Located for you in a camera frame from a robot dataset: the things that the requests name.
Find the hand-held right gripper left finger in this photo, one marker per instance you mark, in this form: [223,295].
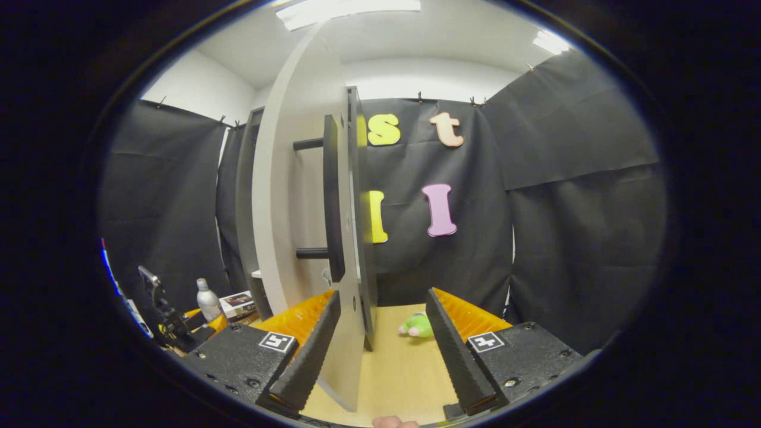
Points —
[303,356]

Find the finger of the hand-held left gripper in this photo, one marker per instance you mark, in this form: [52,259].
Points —
[217,324]
[191,312]

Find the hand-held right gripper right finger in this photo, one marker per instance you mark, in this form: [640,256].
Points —
[458,356]

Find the silver bottle with pink label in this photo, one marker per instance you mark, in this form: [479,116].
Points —
[208,303]

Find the dark grey cabinet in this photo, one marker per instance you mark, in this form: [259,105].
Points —
[244,208]

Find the white cover book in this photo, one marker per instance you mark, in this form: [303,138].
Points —
[238,303]

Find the green plush toy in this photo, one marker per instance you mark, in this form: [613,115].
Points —
[419,325]

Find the black backdrop cloth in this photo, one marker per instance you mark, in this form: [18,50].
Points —
[565,238]

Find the ceiling light panel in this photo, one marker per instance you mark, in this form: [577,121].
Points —
[552,41]
[351,10]

